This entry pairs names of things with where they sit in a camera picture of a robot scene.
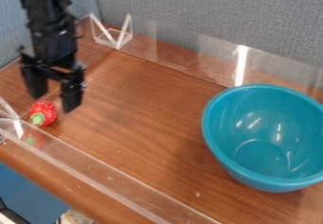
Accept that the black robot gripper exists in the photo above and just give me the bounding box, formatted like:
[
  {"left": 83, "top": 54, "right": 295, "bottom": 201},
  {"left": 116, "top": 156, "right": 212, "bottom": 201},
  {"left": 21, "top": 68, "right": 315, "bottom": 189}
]
[{"left": 20, "top": 26, "right": 85, "bottom": 112}]

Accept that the red toy strawberry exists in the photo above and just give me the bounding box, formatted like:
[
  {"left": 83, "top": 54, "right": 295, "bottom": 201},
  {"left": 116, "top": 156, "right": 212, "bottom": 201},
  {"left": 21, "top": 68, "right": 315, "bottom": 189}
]
[{"left": 29, "top": 100, "right": 57, "bottom": 126}]

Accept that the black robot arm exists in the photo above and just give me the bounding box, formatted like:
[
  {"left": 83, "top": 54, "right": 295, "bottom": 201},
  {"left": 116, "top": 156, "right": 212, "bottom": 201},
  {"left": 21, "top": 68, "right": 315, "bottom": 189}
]
[{"left": 20, "top": 0, "right": 85, "bottom": 112}]

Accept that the blue plastic bowl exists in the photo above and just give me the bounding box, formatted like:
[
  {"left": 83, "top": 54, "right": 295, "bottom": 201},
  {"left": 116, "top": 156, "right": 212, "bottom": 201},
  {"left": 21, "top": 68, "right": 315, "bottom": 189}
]
[{"left": 202, "top": 84, "right": 323, "bottom": 193}]

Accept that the clear acrylic front barrier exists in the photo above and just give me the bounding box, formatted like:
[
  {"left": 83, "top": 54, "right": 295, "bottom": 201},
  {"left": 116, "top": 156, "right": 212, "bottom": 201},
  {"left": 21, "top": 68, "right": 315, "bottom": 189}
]
[{"left": 0, "top": 96, "right": 220, "bottom": 224}]

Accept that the clear acrylic barrier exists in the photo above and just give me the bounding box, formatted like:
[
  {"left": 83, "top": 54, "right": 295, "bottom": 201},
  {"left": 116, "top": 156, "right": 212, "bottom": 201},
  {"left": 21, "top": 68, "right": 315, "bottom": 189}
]
[
  {"left": 87, "top": 12, "right": 323, "bottom": 99},
  {"left": 0, "top": 96, "right": 220, "bottom": 224}
]

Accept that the clear acrylic back barrier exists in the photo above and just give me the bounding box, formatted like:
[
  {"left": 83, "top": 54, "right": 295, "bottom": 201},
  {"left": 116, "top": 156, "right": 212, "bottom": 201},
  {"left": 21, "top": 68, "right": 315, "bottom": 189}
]
[{"left": 87, "top": 12, "right": 323, "bottom": 99}]

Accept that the clear acrylic corner bracket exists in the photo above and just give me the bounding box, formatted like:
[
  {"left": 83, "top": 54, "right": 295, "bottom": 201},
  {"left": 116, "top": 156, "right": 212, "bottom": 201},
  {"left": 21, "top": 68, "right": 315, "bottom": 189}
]
[{"left": 88, "top": 13, "right": 134, "bottom": 50}]

